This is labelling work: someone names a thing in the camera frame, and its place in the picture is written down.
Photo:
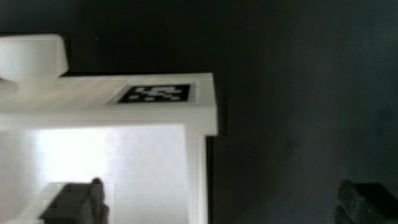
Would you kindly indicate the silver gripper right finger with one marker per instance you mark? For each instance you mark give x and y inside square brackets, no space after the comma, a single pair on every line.
[368,204]

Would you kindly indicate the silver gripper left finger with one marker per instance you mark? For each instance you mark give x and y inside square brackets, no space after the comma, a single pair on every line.
[78,207]

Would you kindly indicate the white front drawer tray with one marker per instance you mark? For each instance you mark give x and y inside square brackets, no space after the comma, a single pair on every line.
[110,127]

